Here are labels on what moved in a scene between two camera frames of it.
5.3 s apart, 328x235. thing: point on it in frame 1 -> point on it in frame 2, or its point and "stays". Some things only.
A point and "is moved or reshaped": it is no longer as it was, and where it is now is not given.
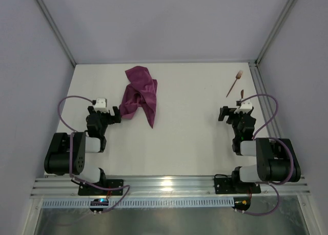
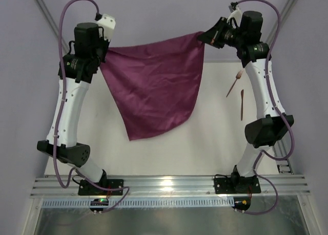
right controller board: [242, 203] stays
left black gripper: [104, 114] -> [103, 53]
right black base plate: [225, 186] stays
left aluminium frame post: [50, 20] stays
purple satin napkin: [142, 90] is moved or reshaped
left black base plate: [86, 190] stays
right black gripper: [236, 115] -> [215, 36]
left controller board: [101, 201] stays
